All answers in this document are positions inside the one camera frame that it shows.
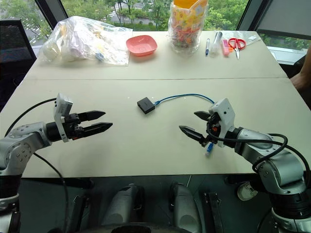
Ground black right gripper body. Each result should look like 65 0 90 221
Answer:
200 112 221 148

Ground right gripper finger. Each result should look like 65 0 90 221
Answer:
193 110 212 121
178 125 206 143

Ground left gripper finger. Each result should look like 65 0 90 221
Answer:
82 122 114 137
79 110 106 122

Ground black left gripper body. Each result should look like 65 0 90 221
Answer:
63 113 85 142

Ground black adapter box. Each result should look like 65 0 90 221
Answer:
136 97 156 115

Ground clear plastic tube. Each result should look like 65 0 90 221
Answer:
209 31 223 58

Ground white round disc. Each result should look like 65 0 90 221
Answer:
236 182 259 201

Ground gray rounded leg shell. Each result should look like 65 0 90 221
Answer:
101 183 145 228
169 181 203 233

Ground clear plastic bag with items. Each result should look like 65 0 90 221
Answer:
38 15 134 66

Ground pink plastic bowl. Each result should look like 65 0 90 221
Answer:
125 34 158 57

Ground bag of colourful items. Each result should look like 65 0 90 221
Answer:
167 0 209 57

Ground flat clear plastic sleeve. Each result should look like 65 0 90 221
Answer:
221 30 261 47

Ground black mesh chair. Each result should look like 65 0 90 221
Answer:
0 18 37 73

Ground gray window blind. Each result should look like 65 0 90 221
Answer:
257 0 311 41

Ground blue cable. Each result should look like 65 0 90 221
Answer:
154 94 216 157

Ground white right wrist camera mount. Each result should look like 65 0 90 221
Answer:
208 98 237 149

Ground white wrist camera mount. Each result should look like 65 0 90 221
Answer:
53 93 74 143
208 98 237 149

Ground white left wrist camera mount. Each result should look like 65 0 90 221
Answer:
53 93 74 143

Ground black table frame bar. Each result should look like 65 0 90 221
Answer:
20 177 95 190

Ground red-handled scissors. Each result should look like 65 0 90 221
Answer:
227 37 247 60

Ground dark window frame post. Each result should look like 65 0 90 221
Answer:
34 0 69 31
236 0 269 32

